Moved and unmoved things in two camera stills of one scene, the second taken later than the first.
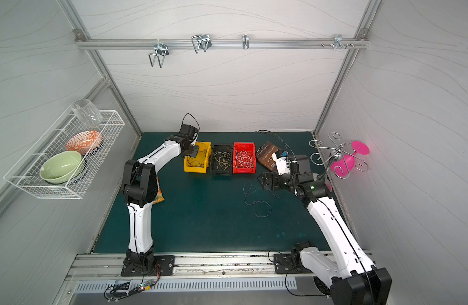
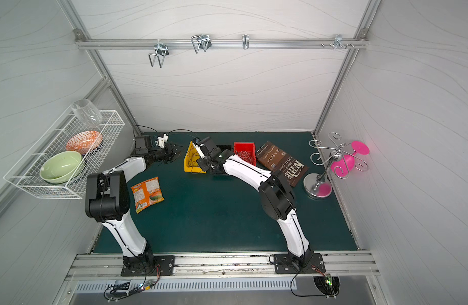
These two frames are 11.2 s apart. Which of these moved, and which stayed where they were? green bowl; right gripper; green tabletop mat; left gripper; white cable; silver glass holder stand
Moved: left gripper; right gripper
Stayed: silver glass holder stand; green bowl; white cable; green tabletop mat
